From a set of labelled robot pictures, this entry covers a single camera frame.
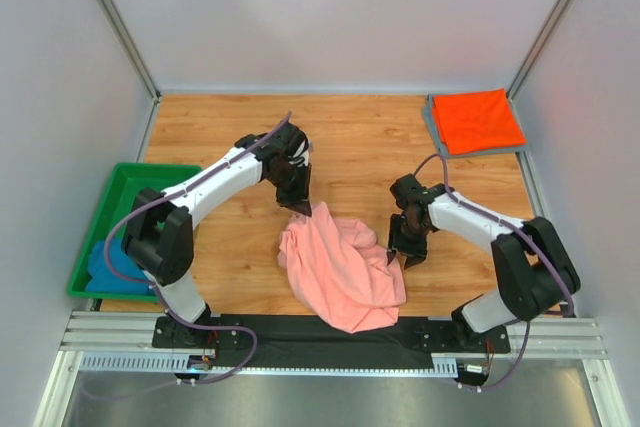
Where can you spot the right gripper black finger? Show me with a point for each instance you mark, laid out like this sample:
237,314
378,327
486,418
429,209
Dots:
411,261
391,256

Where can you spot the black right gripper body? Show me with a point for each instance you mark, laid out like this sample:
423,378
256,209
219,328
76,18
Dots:
409,248

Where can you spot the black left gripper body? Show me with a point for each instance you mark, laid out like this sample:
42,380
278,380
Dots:
293,198

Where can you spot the pink t-shirt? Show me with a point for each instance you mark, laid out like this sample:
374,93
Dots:
337,269

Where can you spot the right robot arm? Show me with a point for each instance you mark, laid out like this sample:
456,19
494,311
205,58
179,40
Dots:
533,269

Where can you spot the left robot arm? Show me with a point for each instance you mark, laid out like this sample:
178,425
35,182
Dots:
159,232

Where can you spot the folded grey t-shirt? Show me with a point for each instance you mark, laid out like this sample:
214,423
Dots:
429,120

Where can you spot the folded orange t-shirt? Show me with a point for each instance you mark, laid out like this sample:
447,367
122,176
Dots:
476,121

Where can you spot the blue t-shirt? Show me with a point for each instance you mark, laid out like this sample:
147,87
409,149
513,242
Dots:
102,280

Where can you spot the white slotted cable duct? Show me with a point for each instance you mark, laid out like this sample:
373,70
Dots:
185,364

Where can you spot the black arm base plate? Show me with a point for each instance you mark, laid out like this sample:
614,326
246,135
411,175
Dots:
440,336

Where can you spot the aluminium frame rail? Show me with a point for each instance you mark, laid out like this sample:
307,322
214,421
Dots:
549,338

